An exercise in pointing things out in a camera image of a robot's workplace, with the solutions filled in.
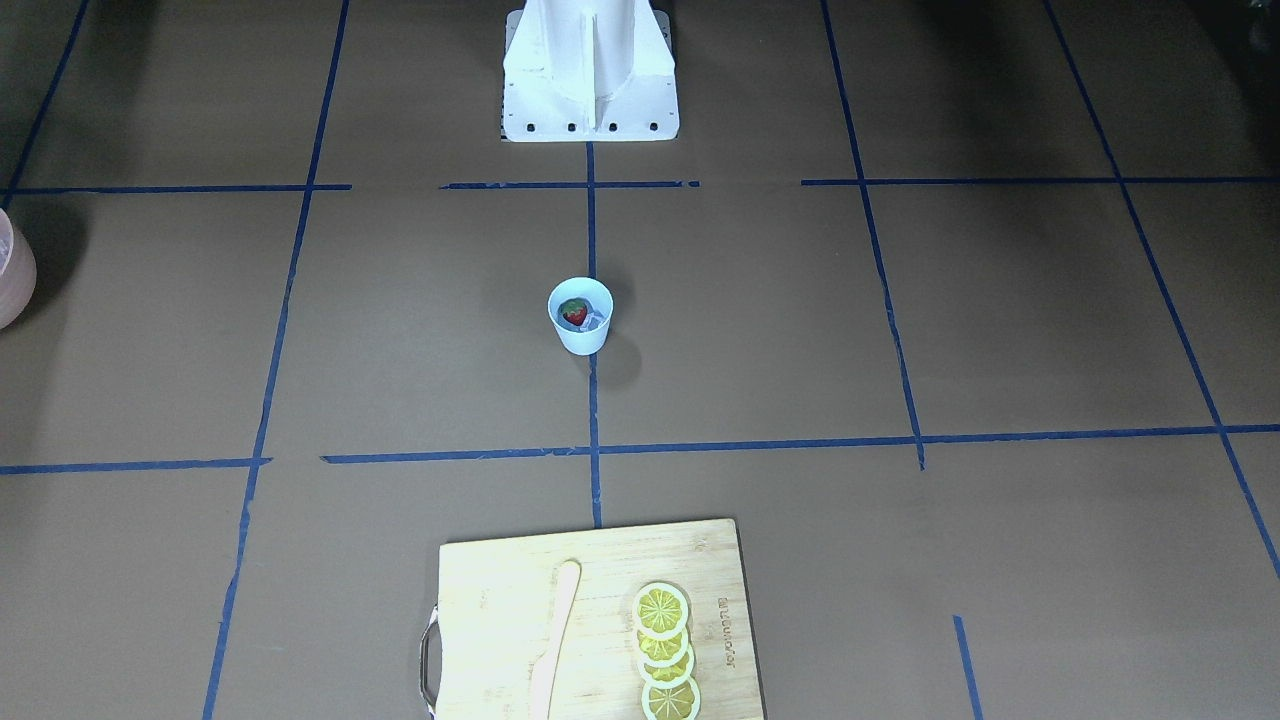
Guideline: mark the clear ice cube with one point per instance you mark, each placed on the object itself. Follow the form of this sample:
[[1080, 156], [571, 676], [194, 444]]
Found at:
[[592, 321]]

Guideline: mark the wooden cutting board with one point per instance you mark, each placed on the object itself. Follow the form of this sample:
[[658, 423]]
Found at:
[[491, 618]]

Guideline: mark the light blue cup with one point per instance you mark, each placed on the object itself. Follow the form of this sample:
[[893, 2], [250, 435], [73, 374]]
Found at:
[[575, 342]]

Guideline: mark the pink bowl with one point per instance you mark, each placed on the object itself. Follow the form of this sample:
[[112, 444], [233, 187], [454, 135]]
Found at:
[[19, 272]]

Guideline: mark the red strawberry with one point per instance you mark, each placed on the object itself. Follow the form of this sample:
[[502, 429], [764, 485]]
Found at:
[[572, 311]]

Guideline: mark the white mounting post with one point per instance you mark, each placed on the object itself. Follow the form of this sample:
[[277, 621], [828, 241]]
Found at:
[[588, 71]]

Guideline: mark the yellow plastic knife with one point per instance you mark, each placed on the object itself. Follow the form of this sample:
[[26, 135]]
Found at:
[[544, 670]]

